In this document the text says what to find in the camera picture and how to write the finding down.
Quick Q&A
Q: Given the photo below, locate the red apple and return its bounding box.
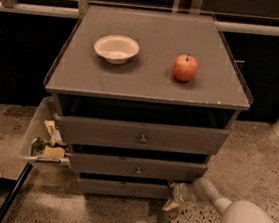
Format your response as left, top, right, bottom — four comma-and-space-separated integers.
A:
172, 54, 198, 82

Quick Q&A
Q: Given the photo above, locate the clear plastic bin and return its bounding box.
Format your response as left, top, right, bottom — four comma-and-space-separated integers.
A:
19, 96, 70, 171

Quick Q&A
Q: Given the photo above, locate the grey drawer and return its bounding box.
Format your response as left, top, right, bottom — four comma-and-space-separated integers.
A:
56, 116, 230, 155
68, 153, 208, 182
77, 178, 172, 200

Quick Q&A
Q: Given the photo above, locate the grey middle drawer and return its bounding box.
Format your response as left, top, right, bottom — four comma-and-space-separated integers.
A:
68, 153, 208, 182

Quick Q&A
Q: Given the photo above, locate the grey bottom drawer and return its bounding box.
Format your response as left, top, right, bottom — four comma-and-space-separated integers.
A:
77, 178, 172, 200

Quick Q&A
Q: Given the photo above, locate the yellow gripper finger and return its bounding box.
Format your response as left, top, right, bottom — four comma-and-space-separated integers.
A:
162, 198, 179, 211

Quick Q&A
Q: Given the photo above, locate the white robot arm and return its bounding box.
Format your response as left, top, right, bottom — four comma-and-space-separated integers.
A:
163, 177, 274, 223

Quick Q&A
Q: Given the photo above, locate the grey drawer cabinet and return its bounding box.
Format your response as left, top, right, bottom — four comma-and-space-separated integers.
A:
45, 6, 253, 189

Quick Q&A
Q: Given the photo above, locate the grey top drawer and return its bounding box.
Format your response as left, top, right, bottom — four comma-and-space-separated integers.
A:
56, 116, 230, 155

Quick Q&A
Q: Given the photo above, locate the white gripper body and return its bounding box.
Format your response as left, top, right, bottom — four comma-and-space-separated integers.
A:
172, 182, 193, 203

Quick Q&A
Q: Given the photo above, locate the metal railing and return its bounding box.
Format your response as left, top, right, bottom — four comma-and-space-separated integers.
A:
0, 0, 279, 45

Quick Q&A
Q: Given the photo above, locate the white bowl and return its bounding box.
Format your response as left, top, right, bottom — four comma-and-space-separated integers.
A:
94, 35, 140, 65

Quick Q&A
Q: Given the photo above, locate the yellow snack packet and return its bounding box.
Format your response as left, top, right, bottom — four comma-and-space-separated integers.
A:
43, 146, 65, 158

